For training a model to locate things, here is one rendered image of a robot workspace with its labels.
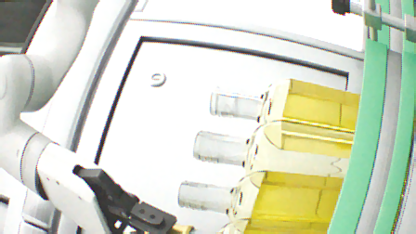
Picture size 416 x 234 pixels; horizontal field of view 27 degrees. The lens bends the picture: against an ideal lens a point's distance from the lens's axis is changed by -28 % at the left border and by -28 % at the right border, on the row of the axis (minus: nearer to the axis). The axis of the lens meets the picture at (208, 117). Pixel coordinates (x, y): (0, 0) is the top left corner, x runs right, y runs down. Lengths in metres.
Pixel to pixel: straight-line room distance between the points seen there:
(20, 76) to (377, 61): 0.41
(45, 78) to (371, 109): 0.41
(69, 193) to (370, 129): 0.33
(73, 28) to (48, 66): 0.06
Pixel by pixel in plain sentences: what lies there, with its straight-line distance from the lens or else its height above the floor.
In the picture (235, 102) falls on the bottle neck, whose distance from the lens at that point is 1.11.
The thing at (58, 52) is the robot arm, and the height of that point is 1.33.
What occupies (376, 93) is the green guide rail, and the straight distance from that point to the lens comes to 0.96.
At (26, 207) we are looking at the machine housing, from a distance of 1.24.
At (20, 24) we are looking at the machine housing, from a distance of 1.53.
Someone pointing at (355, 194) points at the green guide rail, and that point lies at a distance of 0.89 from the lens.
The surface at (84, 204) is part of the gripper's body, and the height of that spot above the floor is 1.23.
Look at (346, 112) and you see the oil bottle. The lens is 1.08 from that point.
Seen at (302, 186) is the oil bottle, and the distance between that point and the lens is 1.02.
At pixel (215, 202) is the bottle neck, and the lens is 1.04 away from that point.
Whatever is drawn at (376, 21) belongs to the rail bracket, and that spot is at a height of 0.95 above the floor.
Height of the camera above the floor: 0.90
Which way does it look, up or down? 12 degrees up
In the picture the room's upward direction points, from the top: 81 degrees counter-clockwise
